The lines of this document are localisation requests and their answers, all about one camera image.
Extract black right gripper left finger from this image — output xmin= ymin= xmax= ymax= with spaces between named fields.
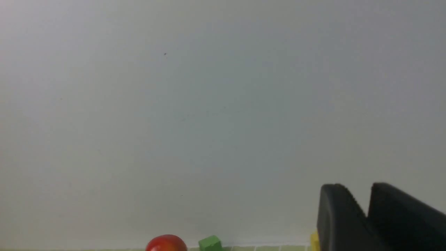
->
xmin=317 ymin=184 xmax=387 ymax=251

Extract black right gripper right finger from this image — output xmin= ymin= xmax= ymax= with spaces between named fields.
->
xmin=368 ymin=183 xmax=446 ymax=251

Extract yellow cube block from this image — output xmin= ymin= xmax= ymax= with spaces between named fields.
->
xmin=308 ymin=231 xmax=321 ymax=251

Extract green cube block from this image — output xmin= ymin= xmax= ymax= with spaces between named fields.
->
xmin=199 ymin=235 xmax=224 ymax=251

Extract red tomato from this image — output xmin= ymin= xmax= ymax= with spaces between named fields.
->
xmin=145 ymin=235 xmax=188 ymax=251

